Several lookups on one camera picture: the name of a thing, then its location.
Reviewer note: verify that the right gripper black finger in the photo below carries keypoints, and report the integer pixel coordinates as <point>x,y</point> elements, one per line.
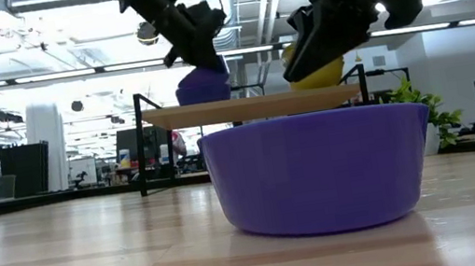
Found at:
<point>303,19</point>
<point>328,44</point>

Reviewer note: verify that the blue plastic bowl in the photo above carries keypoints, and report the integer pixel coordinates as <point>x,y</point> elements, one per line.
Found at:
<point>319,172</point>
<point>196,78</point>
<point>203,95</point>

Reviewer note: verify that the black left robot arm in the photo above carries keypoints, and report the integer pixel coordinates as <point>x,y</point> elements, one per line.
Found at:
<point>152,4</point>

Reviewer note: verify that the wooden shelf with black legs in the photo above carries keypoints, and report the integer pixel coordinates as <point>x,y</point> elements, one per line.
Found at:
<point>252,107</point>

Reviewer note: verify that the white bottle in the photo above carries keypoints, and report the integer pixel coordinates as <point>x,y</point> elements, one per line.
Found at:
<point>165,153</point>
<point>124,158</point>

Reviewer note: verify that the small potted green plant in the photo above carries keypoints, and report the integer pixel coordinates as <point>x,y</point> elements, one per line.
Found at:
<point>433,113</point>

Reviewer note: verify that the black cabinet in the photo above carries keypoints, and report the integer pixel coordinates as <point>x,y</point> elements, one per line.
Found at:
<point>26,169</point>

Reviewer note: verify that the black ceiling dome camera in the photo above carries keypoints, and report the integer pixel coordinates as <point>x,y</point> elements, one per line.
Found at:
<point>145,34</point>

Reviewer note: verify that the black aluminium table frame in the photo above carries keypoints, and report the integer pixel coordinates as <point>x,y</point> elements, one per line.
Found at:
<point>386,71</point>

